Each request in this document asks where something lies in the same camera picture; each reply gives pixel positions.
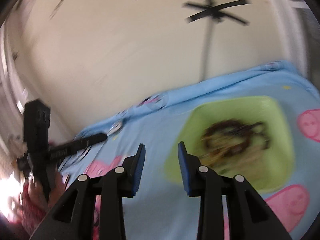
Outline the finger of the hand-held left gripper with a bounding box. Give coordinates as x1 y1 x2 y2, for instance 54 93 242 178
49 133 108 161

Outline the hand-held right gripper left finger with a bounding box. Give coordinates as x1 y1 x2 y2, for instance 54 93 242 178
30 144 146 240

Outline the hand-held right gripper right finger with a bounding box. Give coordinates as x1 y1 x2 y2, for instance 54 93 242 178
177 142 293 240

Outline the pile of beaded bracelets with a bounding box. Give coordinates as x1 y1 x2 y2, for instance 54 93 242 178
201 120 272 168

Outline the green plastic basin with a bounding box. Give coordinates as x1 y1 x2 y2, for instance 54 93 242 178
164 95 294 193

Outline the small white device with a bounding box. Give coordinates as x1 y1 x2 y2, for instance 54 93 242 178
110 121 124 133

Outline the blue cartoon pig bedsheet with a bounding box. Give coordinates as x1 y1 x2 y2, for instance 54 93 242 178
57 60 320 240

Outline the black tape cross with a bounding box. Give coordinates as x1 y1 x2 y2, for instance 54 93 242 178
184 0 252 26

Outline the grey wall cable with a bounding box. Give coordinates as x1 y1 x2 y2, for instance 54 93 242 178
200 21 213 83

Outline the white window frame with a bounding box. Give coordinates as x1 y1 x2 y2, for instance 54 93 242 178
272 0 320 80

